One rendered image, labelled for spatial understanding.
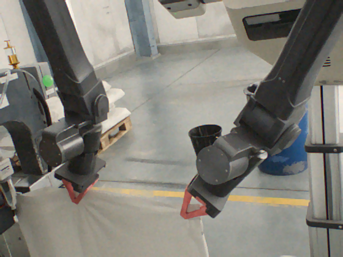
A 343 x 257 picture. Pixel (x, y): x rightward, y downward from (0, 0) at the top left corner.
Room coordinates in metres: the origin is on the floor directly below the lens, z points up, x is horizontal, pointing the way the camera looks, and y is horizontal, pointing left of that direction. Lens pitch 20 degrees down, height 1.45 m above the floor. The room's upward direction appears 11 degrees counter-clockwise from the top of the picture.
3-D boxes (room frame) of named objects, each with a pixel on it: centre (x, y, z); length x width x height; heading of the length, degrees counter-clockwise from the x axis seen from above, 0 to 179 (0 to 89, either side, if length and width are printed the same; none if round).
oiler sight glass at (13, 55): (0.97, 0.34, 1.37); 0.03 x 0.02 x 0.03; 63
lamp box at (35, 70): (1.03, 0.32, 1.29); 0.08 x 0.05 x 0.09; 63
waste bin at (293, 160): (2.81, -0.83, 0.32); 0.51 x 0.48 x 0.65; 153
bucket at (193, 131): (3.19, -0.30, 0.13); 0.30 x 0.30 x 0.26
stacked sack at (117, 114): (4.25, 0.73, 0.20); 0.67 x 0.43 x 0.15; 153
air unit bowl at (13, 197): (0.78, 0.36, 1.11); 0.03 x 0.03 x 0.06
